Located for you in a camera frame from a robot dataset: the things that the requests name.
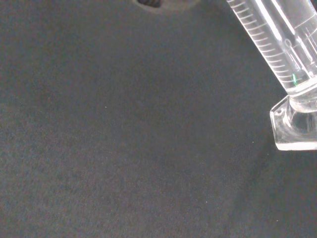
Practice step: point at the black bench cloth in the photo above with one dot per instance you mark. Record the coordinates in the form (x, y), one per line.
(123, 136)

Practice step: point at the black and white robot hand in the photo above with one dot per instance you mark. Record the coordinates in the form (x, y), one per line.
(148, 3)

